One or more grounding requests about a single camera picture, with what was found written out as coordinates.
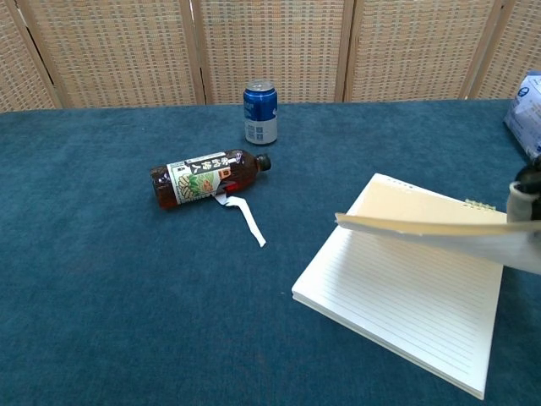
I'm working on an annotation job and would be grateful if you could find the yellow spiral notebook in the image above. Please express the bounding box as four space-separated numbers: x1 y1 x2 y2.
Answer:
291 173 541 401

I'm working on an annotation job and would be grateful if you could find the brown tea bottle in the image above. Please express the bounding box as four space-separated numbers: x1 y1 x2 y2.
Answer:
149 148 272 250

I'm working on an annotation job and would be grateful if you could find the woven folding screen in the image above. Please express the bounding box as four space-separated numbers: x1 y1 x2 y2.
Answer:
0 0 541 113

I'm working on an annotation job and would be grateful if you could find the white and blue plastic package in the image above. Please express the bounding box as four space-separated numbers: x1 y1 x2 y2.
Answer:
502 69 541 161

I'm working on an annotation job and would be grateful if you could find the teal table cloth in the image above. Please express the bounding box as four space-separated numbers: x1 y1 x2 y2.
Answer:
0 98 541 406

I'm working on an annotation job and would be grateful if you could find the blue and white drink can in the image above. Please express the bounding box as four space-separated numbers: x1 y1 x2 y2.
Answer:
243 79 279 145

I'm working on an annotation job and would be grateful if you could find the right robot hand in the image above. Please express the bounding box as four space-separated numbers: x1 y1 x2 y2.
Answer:
506 155 541 223

